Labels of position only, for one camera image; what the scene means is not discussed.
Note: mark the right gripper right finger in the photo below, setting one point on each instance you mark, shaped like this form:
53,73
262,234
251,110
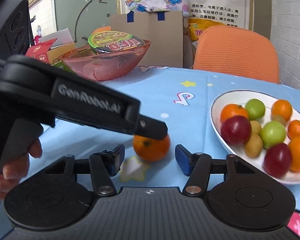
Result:
197,167

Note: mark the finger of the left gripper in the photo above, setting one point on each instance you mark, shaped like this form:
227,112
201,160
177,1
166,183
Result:
151,128

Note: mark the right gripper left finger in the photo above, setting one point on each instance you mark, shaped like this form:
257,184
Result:
103,166

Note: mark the mandarin with stem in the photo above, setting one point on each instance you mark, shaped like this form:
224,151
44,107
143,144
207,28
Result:
151,150
232,110

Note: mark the dark red plum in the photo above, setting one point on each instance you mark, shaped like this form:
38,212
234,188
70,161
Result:
236,130
278,160

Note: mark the small longan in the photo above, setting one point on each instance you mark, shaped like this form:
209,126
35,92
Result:
254,146

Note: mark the brown longan table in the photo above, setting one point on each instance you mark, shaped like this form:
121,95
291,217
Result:
256,127

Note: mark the green jujube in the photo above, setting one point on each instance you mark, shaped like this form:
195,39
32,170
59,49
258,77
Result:
273,133
255,108

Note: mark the large smooth orange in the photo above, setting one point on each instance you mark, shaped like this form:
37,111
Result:
294,146

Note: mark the mandarin orange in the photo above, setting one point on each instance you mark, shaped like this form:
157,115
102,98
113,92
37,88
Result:
294,129

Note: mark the person's left hand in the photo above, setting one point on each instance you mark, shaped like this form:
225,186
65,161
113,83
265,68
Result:
17,169

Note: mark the red snack box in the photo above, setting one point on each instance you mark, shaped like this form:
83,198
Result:
40,51

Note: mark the green cardboard box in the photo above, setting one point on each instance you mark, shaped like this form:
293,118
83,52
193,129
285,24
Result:
61,65

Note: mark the blue patterned tablecloth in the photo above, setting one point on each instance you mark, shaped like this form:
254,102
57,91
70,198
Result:
57,200

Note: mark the mandarin with stem on plate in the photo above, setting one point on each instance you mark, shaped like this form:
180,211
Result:
232,110

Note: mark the pink plastic bowl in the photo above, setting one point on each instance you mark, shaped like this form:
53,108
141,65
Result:
103,67

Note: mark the green jujube on plate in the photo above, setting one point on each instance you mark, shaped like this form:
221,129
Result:
255,108

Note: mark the white oval plate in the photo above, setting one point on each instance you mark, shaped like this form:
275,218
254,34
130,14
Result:
241,97

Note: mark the brown longan on plate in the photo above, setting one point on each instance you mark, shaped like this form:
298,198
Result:
279,119

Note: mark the instant noodle cup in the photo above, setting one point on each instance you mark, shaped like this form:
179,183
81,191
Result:
113,42

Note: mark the brown cardboard box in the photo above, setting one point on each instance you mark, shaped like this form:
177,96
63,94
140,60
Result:
163,29

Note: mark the orange at plate back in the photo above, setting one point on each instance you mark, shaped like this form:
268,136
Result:
283,108

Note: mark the yellow snack bag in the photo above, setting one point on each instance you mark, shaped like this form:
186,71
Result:
196,26

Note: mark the framed chinese text poster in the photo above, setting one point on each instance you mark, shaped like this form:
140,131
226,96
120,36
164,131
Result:
234,13

